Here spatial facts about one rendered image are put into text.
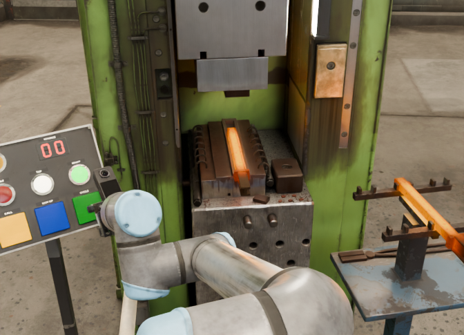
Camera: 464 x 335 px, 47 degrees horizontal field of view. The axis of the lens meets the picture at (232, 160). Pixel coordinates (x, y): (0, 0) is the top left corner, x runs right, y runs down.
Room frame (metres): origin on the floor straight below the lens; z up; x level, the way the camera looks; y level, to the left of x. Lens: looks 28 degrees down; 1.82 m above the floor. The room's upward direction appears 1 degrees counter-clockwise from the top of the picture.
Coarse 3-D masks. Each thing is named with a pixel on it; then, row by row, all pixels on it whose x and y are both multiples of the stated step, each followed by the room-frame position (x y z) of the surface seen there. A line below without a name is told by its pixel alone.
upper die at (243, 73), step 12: (204, 60) 1.43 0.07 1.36; (216, 60) 1.44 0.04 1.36; (228, 60) 1.44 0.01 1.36; (240, 60) 1.44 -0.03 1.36; (252, 60) 1.45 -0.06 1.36; (264, 60) 1.45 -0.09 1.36; (204, 72) 1.43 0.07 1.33; (216, 72) 1.44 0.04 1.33; (228, 72) 1.44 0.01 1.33; (240, 72) 1.44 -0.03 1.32; (252, 72) 1.45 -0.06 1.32; (264, 72) 1.45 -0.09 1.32; (204, 84) 1.43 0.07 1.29; (216, 84) 1.44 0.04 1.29; (228, 84) 1.44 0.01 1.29; (240, 84) 1.44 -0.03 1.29; (252, 84) 1.45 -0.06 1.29; (264, 84) 1.45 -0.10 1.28
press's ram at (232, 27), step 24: (192, 0) 1.43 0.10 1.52; (216, 0) 1.44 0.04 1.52; (240, 0) 1.44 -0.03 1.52; (264, 0) 1.45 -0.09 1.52; (192, 24) 1.43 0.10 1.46; (216, 24) 1.44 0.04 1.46; (240, 24) 1.44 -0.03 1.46; (264, 24) 1.45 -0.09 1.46; (192, 48) 1.43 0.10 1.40; (216, 48) 1.44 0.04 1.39; (240, 48) 1.44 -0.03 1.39; (264, 48) 1.45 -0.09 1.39
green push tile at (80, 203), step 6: (96, 192) 1.27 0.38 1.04; (72, 198) 1.24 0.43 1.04; (78, 198) 1.24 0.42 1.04; (84, 198) 1.25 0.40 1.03; (90, 198) 1.26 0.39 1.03; (96, 198) 1.26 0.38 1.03; (78, 204) 1.24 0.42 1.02; (84, 204) 1.24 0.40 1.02; (90, 204) 1.25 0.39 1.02; (78, 210) 1.23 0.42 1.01; (84, 210) 1.23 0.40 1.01; (78, 216) 1.22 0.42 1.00; (84, 216) 1.22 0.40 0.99; (90, 216) 1.23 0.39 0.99; (78, 222) 1.22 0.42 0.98; (84, 222) 1.22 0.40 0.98
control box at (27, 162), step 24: (0, 144) 1.26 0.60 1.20; (24, 144) 1.28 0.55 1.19; (72, 144) 1.33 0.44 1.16; (96, 144) 1.35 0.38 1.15; (24, 168) 1.24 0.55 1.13; (48, 168) 1.27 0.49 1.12; (72, 168) 1.29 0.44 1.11; (96, 168) 1.32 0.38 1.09; (24, 192) 1.21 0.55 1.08; (48, 192) 1.23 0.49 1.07; (72, 192) 1.25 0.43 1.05; (0, 216) 1.15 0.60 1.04; (72, 216) 1.22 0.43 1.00; (48, 240) 1.16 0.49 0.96
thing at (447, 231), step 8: (400, 184) 1.40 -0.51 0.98; (408, 184) 1.40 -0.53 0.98; (408, 192) 1.35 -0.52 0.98; (416, 192) 1.35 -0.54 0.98; (416, 200) 1.31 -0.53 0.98; (424, 200) 1.31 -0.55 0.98; (416, 208) 1.30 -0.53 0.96; (424, 208) 1.27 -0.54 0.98; (432, 208) 1.27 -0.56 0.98; (424, 216) 1.26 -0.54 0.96; (432, 216) 1.23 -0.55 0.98; (440, 216) 1.23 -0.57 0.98; (440, 224) 1.19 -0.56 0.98; (448, 224) 1.19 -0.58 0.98; (440, 232) 1.18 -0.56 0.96; (448, 232) 1.15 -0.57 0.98; (456, 232) 1.15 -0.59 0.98; (448, 240) 1.13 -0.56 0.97; (456, 240) 1.12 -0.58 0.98; (448, 248) 1.12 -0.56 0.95; (456, 248) 1.11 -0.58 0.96
